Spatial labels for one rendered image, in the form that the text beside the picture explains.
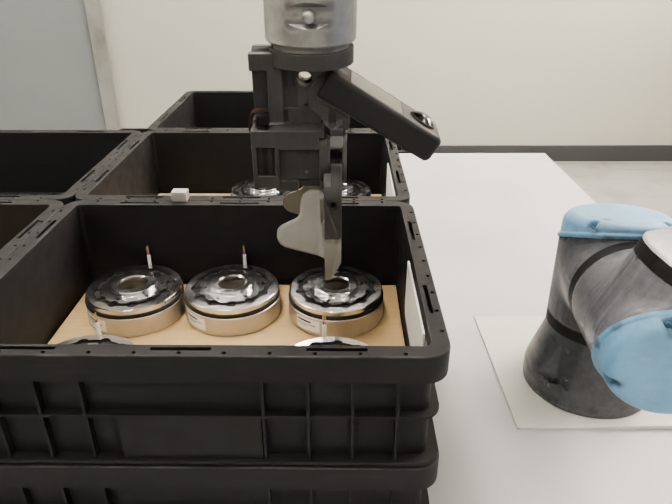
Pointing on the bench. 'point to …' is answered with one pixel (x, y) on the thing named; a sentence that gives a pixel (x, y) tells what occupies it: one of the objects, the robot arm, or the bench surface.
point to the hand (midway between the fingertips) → (336, 252)
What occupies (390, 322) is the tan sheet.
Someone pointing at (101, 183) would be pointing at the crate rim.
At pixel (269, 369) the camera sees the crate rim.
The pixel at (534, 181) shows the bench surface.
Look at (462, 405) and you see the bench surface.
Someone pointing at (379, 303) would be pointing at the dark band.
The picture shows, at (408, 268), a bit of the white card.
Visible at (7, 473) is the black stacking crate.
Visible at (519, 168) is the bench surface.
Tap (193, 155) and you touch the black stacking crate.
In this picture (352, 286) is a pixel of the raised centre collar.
